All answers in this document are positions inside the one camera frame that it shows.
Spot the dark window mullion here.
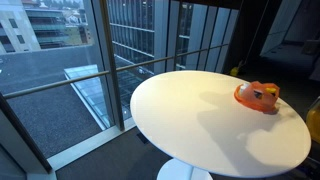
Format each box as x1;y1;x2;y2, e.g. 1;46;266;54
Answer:
98;0;126;132

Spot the small yellow floor object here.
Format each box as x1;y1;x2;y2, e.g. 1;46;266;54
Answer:
229;65;241;77

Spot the metal window railing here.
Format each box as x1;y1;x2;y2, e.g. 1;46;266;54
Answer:
2;43;231;100

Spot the white table pedestal base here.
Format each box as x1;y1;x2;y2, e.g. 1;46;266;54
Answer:
156;157;214;180

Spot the dark slanted window frame bar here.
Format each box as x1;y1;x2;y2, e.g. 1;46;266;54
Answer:
0;92;53;174

